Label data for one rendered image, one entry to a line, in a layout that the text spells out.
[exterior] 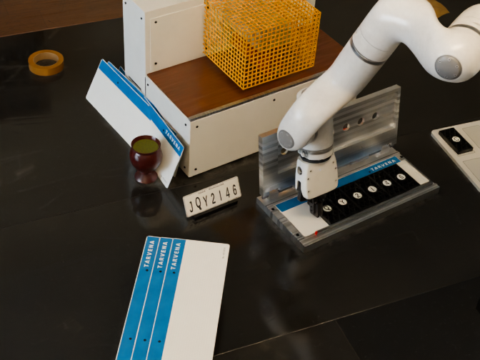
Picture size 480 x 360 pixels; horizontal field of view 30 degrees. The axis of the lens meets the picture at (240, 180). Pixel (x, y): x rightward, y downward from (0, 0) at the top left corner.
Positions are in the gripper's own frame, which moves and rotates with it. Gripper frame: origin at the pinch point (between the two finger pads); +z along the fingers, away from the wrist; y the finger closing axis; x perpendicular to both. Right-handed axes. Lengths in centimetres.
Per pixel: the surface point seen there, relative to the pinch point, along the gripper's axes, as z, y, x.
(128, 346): -2, -62, -19
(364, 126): -10.3, 24.2, 10.7
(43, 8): -21, -17, 124
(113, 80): -18, -22, 64
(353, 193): 1.3, 12.8, 1.1
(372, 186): 1.3, 18.8, 0.8
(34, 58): -17, -32, 96
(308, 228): 3.2, -4.4, -2.4
